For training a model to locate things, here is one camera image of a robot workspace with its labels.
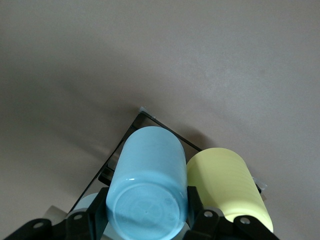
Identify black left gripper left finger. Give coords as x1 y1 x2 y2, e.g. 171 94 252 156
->
4 186 111 240

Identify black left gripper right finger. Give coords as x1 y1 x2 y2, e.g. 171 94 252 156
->
184 184 280 240

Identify light blue cup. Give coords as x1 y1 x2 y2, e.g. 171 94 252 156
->
105 125 189 240

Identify yellow cup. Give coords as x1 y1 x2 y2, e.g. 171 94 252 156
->
186 147 275 232

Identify black wire cup rack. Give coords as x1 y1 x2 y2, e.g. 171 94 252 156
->
46 112 267 221

